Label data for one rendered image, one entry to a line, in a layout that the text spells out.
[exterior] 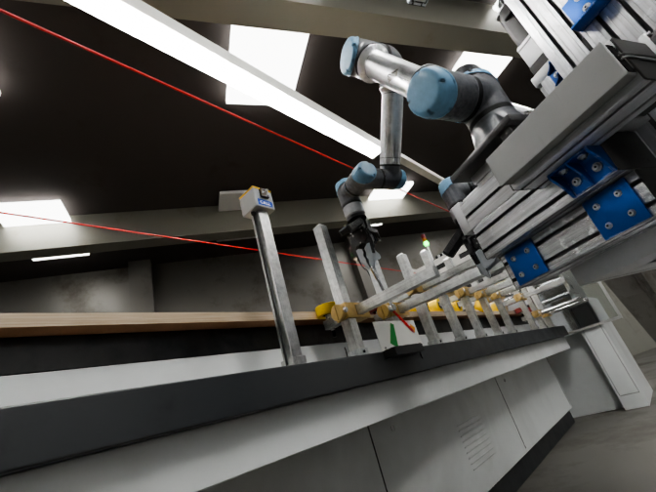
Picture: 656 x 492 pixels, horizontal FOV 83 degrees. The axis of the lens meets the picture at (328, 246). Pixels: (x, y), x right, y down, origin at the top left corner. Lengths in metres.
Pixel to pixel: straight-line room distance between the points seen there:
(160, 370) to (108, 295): 5.24
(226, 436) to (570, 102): 0.84
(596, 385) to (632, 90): 3.33
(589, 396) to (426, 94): 3.30
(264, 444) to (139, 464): 0.24
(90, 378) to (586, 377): 3.60
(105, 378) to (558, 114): 1.01
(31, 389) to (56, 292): 5.50
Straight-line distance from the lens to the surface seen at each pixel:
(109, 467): 0.74
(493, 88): 1.09
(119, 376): 0.97
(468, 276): 1.27
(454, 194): 1.31
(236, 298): 6.07
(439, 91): 0.97
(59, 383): 0.94
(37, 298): 6.45
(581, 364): 3.89
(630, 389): 3.75
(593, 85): 0.73
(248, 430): 0.85
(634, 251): 0.98
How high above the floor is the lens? 0.57
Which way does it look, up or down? 24 degrees up
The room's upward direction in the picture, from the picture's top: 17 degrees counter-clockwise
